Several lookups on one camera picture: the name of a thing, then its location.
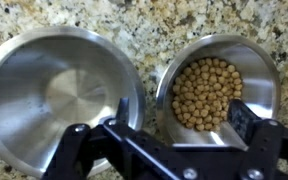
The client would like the pile of chickpeas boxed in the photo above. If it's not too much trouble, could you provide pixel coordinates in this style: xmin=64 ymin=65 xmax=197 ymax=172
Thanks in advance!
xmin=171 ymin=58 xmax=244 ymax=132

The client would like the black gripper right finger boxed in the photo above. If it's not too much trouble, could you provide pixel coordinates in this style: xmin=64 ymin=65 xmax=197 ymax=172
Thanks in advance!
xmin=226 ymin=98 xmax=288 ymax=180

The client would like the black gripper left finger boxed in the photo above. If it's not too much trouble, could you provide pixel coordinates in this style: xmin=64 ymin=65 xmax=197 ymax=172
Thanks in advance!
xmin=42 ymin=97 xmax=198 ymax=180

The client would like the stainless steel bowl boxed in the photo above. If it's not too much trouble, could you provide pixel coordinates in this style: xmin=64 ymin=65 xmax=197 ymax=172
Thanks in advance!
xmin=0 ymin=26 xmax=147 ymax=178
xmin=155 ymin=34 xmax=282 ymax=148

